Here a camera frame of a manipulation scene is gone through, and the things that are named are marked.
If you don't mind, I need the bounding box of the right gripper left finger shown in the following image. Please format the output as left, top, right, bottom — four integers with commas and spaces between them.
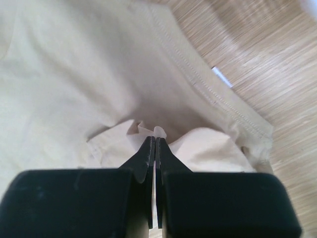
0, 137, 155, 238

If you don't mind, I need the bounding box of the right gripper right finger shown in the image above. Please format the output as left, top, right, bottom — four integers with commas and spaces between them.
155, 138, 302, 238

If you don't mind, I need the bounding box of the beige t shirt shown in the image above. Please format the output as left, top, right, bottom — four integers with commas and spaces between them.
0, 0, 274, 174

